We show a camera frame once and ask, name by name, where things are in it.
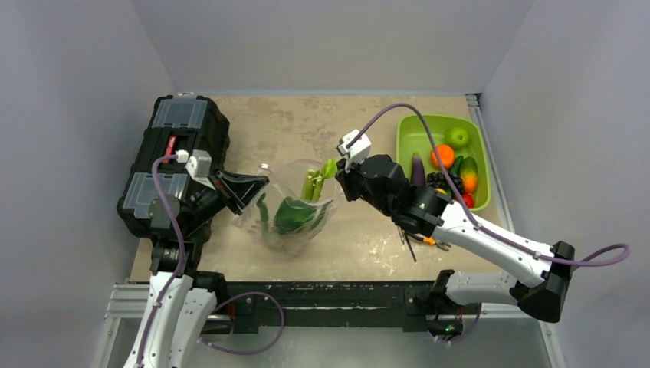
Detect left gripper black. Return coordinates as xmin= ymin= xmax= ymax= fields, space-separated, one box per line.
xmin=182 ymin=163 xmax=268 ymax=235

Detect clear zip top bag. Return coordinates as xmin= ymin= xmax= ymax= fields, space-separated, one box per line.
xmin=233 ymin=159 xmax=343 ymax=255

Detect green toy bok choy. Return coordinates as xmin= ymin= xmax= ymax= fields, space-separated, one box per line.
xmin=274 ymin=197 xmax=329 ymax=235

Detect toy leek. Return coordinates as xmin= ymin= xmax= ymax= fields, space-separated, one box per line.
xmin=300 ymin=159 xmax=337 ymax=202

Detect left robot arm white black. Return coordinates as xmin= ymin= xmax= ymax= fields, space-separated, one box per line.
xmin=124 ymin=161 xmax=269 ymax=367

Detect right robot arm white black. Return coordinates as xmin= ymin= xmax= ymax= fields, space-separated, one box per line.
xmin=335 ymin=154 xmax=575 ymax=323

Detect purple toy eggplant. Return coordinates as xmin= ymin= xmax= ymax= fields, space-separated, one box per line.
xmin=410 ymin=153 xmax=426 ymax=186

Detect dark toy grapes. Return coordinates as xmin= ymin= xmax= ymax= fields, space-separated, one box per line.
xmin=426 ymin=172 xmax=465 ymax=197

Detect orange toy fruit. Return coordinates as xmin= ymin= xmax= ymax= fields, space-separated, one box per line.
xmin=430 ymin=144 xmax=455 ymax=170

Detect black plastic toolbox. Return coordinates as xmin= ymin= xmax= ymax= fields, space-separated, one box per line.
xmin=117 ymin=95 xmax=230 ymax=238

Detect toy cucumber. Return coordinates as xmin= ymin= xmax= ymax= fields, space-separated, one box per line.
xmin=449 ymin=156 xmax=464 ymax=176

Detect green toy apple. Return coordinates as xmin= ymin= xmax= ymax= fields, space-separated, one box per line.
xmin=445 ymin=126 xmax=471 ymax=150

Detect toy mango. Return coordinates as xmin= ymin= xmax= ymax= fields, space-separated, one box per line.
xmin=459 ymin=156 xmax=479 ymax=193

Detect red toy pepper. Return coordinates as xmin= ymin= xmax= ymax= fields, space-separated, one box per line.
xmin=461 ymin=193 xmax=475 ymax=209

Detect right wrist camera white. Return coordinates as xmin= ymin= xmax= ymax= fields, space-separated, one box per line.
xmin=336 ymin=130 xmax=372 ymax=173

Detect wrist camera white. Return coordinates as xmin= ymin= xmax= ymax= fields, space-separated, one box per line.
xmin=336 ymin=130 xmax=372 ymax=173
xmin=176 ymin=149 xmax=215 ymax=190

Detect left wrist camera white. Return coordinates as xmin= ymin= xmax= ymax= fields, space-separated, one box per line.
xmin=176 ymin=149 xmax=215 ymax=190

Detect orange handled pliers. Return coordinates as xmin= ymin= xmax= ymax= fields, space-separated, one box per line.
xmin=400 ymin=230 xmax=451 ymax=262

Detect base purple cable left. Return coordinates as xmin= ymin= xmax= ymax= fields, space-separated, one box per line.
xmin=196 ymin=291 xmax=285 ymax=357

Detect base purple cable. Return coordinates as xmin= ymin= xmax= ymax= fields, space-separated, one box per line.
xmin=196 ymin=291 xmax=285 ymax=357
xmin=434 ymin=304 xmax=484 ymax=347

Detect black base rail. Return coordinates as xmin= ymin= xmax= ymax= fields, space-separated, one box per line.
xmin=204 ymin=281 xmax=480 ymax=334

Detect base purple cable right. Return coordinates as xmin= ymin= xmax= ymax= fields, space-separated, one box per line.
xmin=434 ymin=304 xmax=484 ymax=347

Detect aluminium frame rail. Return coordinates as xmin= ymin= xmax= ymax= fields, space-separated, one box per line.
xmin=107 ymin=282 xmax=532 ymax=327

